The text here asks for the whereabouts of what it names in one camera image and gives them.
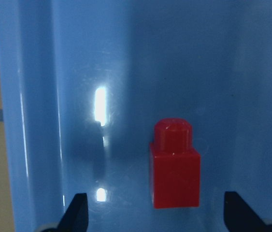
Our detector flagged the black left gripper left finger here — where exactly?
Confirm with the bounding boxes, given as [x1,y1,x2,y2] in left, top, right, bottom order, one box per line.
[57,193,88,232]

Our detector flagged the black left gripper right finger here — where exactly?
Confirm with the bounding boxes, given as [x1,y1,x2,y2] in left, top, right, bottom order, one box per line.
[224,191,267,232]

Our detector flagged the red block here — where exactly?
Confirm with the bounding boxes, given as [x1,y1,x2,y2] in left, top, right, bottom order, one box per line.
[150,118,201,209]

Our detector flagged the blue plastic tray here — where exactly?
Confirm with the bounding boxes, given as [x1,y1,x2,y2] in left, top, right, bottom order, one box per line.
[0,0,272,232]

